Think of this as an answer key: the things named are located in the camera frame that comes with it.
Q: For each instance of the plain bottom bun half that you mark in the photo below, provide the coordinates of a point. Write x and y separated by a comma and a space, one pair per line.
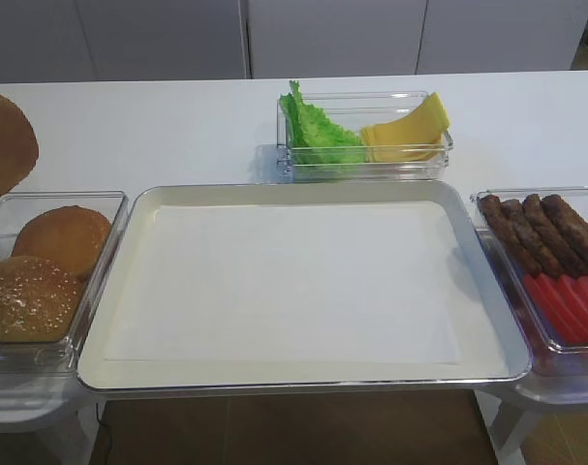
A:
19, 149

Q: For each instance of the green lettuce leaf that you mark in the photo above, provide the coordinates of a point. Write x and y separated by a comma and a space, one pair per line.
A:
314, 138

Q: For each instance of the clear lettuce cheese container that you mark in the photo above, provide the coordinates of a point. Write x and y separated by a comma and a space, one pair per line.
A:
354, 111

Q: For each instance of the yellow cheese slices stack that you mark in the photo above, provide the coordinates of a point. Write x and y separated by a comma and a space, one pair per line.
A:
414, 137

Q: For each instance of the silver metal baking tray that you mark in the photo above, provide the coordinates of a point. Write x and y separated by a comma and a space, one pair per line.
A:
491, 345

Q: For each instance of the white parchment paper sheet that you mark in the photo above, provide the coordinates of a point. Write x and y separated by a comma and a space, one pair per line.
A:
351, 283

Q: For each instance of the brown plain bun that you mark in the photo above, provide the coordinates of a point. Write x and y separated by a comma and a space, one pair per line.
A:
72, 237

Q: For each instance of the brown meat patty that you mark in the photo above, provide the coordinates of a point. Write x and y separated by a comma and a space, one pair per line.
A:
569, 224
557, 256
530, 238
490, 208

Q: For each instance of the clear bun container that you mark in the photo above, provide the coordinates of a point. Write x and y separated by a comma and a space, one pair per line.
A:
17, 209

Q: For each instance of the clear patty tomato container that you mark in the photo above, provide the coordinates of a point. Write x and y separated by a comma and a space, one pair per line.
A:
549, 358

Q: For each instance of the sesame seed top bun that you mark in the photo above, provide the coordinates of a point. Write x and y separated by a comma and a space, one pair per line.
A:
38, 300

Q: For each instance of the red tomato slices row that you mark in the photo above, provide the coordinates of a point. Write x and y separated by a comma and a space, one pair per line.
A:
563, 306

